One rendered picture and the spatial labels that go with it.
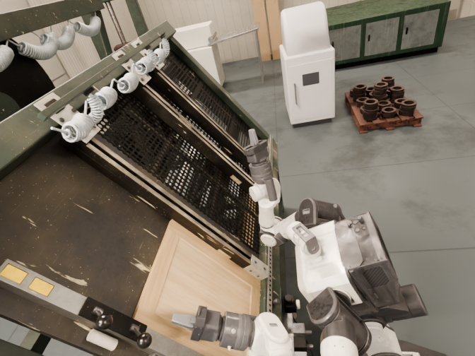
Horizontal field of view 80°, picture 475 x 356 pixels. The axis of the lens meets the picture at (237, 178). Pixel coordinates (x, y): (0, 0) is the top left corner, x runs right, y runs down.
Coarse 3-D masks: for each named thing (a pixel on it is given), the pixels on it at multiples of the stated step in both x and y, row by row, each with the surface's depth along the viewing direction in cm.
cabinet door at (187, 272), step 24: (168, 240) 113; (192, 240) 123; (168, 264) 107; (192, 264) 116; (216, 264) 127; (144, 288) 96; (168, 288) 102; (192, 288) 110; (216, 288) 119; (240, 288) 130; (144, 312) 91; (168, 312) 98; (192, 312) 105; (240, 312) 122; (168, 336) 93
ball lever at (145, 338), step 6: (132, 324) 83; (132, 330) 82; (138, 330) 83; (138, 336) 78; (144, 336) 74; (150, 336) 74; (138, 342) 73; (144, 342) 73; (150, 342) 74; (144, 348) 73
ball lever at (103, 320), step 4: (96, 308) 78; (100, 308) 79; (92, 312) 77; (96, 312) 77; (100, 312) 76; (100, 316) 69; (104, 316) 69; (108, 316) 70; (96, 320) 69; (100, 320) 68; (104, 320) 68; (108, 320) 69; (112, 320) 70; (96, 324) 69; (100, 324) 68; (104, 324) 68; (108, 324) 69; (100, 328) 68; (104, 328) 68
